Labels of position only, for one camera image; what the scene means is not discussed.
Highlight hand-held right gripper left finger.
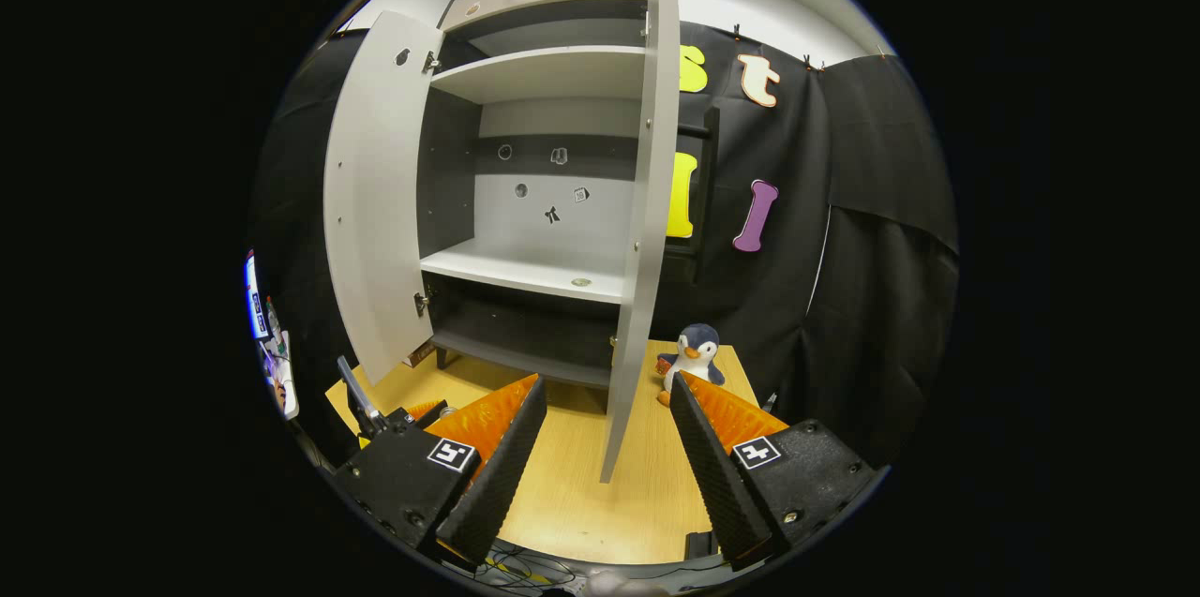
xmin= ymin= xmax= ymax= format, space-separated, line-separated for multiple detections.
xmin=323 ymin=376 xmax=549 ymax=570

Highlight white printed panel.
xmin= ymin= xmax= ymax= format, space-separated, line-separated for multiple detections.
xmin=246 ymin=250 xmax=301 ymax=420

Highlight grey cabinet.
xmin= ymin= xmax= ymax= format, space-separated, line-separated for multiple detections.
xmin=412 ymin=0 xmax=723 ymax=410

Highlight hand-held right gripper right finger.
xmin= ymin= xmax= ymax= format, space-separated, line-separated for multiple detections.
xmin=669 ymin=372 xmax=890 ymax=572

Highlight penguin plush toy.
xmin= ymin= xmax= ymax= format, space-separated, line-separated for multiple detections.
xmin=655 ymin=323 xmax=726 ymax=407

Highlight black backdrop cloth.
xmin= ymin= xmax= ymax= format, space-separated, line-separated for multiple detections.
xmin=248 ymin=21 xmax=959 ymax=467

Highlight grey cabinet door checkered sticker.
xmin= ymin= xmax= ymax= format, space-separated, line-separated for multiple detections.
xmin=323 ymin=9 xmax=446 ymax=385

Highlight grey cabinet door dice stickers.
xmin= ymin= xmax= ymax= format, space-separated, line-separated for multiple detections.
xmin=600 ymin=0 xmax=682 ymax=484

